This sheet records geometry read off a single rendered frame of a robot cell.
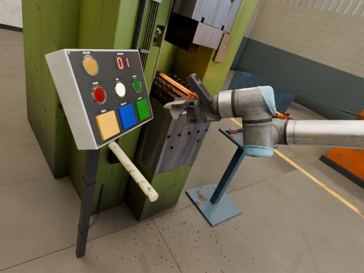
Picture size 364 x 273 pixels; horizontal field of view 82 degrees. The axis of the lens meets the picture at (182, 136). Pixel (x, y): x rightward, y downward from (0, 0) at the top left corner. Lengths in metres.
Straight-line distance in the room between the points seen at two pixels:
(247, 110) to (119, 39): 0.65
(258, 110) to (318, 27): 8.70
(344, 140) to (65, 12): 1.37
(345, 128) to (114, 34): 0.92
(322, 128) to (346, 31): 8.24
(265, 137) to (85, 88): 0.54
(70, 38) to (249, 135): 1.14
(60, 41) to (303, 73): 8.40
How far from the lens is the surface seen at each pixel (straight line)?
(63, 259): 1.55
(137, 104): 0.82
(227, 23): 1.26
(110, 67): 0.75
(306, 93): 8.94
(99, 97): 0.68
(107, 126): 0.69
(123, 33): 1.05
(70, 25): 1.44
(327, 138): 0.77
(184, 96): 1.21
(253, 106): 0.66
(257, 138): 0.67
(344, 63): 8.72
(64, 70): 0.66
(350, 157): 4.38
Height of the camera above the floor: 1.36
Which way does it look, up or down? 28 degrees down
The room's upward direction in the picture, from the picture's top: 20 degrees clockwise
